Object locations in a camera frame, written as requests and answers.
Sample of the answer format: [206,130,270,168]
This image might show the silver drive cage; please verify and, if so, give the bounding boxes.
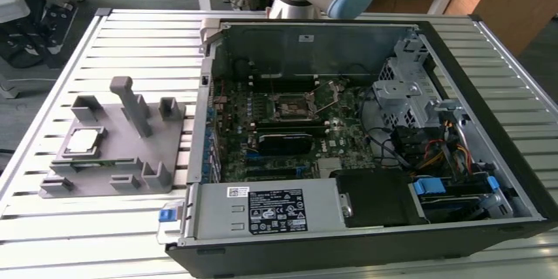
[372,39,444,131]

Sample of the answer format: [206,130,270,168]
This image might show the RAM slot white latch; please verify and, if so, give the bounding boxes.
[250,83,320,88]

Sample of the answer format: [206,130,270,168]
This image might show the grey power supply unit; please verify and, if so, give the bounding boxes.
[185,181,354,240]

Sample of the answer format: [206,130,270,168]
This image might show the grey metal stand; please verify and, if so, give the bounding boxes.
[0,73,22,99]

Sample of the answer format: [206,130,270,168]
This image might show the metal socket cover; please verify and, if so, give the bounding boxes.
[310,79,346,114]

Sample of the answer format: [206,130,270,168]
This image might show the black open PC case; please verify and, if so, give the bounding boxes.
[165,17,552,279]

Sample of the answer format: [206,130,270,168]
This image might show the hard disk in blue carrier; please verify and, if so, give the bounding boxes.
[412,176,501,224]

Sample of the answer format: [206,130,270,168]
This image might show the thick dark grey cable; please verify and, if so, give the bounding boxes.
[365,125,414,172]

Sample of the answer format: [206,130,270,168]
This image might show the green motherboard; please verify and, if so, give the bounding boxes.
[208,76,377,184]

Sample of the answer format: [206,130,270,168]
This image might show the silver CPU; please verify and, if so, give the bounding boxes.
[65,129,103,155]

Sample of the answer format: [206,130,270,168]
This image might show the blue case latch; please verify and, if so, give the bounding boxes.
[159,208,181,223]

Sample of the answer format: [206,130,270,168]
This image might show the green RAM stick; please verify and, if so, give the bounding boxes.
[70,157,137,169]
[256,123,329,139]

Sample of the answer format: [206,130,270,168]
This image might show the black plastic shroud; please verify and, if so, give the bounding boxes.
[333,167,420,229]

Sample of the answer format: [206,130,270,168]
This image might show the RAM slot black latch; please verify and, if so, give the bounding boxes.
[250,87,320,92]
[256,120,328,128]

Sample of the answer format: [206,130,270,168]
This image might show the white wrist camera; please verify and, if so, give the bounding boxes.
[0,0,33,25]

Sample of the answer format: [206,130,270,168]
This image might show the black graphics card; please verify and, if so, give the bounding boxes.
[258,133,314,157]

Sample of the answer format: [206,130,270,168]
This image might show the grey case release latch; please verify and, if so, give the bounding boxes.
[200,18,225,55]

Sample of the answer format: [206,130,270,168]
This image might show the silver chipset heat sink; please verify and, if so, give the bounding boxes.
[317,157,348,179]

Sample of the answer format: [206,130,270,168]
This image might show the orange yellow power wires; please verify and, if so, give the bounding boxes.
[417,138,477,177]

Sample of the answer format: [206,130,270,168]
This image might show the wooden cabinet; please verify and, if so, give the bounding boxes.
[444,0,558,59]

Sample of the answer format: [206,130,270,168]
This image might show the grey parts rack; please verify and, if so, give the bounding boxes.
[39,75,190,200]

